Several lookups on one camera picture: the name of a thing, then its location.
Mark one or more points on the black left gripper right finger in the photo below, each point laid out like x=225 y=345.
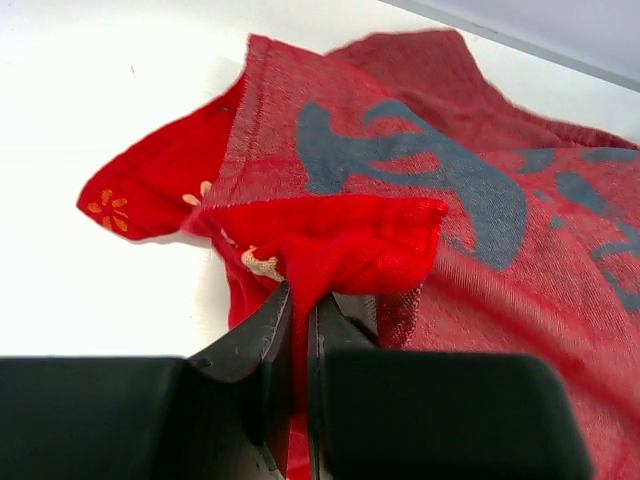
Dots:
x=391 y=414

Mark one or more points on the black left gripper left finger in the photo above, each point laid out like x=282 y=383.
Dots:
x=221 y=414

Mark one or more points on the red printed pillowcase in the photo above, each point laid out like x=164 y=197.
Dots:
x=390 y=168

